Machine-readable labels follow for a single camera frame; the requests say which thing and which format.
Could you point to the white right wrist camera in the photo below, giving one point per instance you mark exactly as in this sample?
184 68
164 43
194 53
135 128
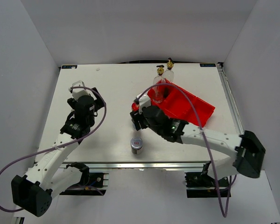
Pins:
142 101

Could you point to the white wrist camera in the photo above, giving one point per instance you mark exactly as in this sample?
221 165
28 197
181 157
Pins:
77 90
142 101

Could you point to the blue table logo sticker right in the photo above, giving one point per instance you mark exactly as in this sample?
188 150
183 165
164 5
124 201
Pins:
205 65

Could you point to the glass oil bottle gold cap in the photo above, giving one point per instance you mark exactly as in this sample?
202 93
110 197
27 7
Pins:
159 90

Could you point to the dark spice jar silver lid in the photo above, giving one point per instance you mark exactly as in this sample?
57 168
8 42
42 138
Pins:
136 144

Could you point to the blue table logo sticker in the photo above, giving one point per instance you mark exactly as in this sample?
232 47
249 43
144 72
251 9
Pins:
68 66
205 65

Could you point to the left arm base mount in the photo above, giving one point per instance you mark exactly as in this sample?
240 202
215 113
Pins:
92 183

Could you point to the red lid sauce jar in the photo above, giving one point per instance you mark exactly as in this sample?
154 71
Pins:
135 106

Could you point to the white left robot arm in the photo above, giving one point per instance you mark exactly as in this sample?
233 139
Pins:
35 190

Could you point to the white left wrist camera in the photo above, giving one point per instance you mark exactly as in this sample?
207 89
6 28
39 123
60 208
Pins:
77 90

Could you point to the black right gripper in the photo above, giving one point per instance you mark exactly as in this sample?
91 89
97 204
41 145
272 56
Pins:
136 117

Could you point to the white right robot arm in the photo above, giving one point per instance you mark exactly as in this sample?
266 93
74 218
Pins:
245 153

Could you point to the red plastic divided bin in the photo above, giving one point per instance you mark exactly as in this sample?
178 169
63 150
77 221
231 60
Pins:
181 104

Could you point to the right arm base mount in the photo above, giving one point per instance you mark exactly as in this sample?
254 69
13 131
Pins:
199 184

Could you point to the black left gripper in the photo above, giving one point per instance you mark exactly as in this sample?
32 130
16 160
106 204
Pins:
97 103

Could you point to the blue table logo sticker left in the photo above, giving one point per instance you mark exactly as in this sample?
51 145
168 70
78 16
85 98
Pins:
68 66

